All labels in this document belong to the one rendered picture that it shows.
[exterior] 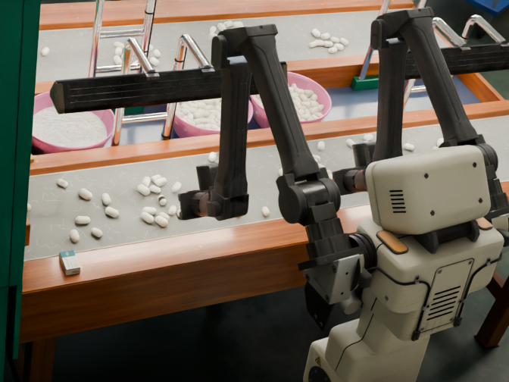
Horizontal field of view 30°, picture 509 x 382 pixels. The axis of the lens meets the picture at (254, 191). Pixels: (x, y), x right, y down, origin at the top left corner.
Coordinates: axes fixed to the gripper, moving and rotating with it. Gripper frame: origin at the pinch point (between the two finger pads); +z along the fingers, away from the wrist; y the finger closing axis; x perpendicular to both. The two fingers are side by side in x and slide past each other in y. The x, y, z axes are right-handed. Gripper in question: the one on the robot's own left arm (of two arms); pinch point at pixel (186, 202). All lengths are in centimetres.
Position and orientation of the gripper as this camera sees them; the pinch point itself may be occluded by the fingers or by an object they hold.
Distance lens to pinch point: 239.9
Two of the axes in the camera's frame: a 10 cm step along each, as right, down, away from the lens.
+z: -4.4, -0.3, 9.0
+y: -8.9, 1.3, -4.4
